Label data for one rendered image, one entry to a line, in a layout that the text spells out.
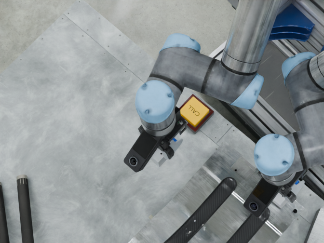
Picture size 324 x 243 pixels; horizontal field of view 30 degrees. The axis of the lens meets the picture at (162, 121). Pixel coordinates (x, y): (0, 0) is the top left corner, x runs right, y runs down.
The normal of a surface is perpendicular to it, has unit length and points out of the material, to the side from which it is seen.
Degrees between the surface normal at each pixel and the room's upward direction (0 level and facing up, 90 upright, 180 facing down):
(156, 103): 0
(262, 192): 41
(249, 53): 54
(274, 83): 0
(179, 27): 0
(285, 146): 12
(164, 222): 28
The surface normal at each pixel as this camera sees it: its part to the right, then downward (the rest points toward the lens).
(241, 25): -0.70, 0.28
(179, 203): 0.04, -0.40
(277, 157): -0.25, -0.28
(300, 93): -0.63, -0.07
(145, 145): -0.41, 0.13
